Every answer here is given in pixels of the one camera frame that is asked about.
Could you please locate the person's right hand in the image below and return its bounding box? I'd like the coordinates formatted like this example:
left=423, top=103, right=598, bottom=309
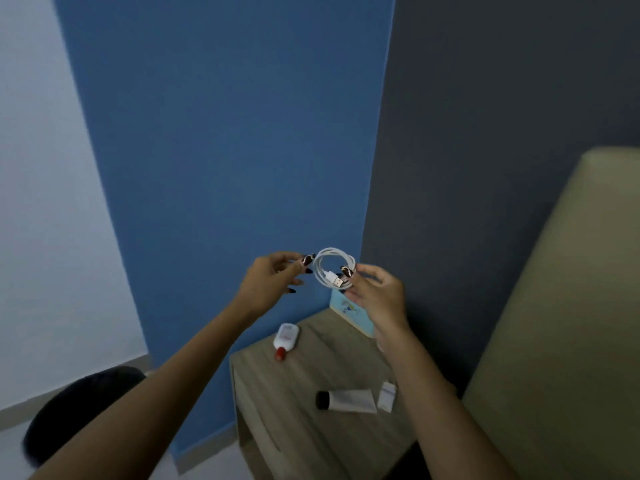
left=339, top=263, right=411, bottom=341

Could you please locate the person's left hand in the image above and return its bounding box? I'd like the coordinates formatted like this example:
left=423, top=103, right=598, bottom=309
left=232, top=251, right=317, bottom=321

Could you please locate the white bottle with red cap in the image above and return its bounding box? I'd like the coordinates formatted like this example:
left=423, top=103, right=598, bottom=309
left=273, top=323, right=301, bottom=362

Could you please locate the white charging cable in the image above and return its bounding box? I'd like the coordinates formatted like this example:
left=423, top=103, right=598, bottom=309
left=312, top=247, right=357, bottom=291

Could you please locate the white tube with black cap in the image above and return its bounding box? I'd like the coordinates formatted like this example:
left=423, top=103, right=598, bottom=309
left=315, top=389, right=378, bottom=415

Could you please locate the black lined trash bin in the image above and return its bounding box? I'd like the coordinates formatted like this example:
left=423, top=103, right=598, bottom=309
left=21, top=365, right=149, bottom=469

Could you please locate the person's right forearm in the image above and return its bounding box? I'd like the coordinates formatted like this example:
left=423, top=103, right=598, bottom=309
left=375, top=327, right=521, bottom=480

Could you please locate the person's left forearm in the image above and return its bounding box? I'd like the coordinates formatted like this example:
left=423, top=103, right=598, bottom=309
left=27, top=299, right=261, bottom=480

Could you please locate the wooden nightstand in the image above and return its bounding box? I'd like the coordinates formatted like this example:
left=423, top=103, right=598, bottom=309
left=229, top=307, right=459, bottom=480

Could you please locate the light blue tissue box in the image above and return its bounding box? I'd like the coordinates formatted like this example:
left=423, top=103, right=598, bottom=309
left=329, top=288, right=376, bottom=339

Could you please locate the white charger adapter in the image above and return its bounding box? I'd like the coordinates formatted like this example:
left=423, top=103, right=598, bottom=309
left=376, top=381, right=397, bottom=413

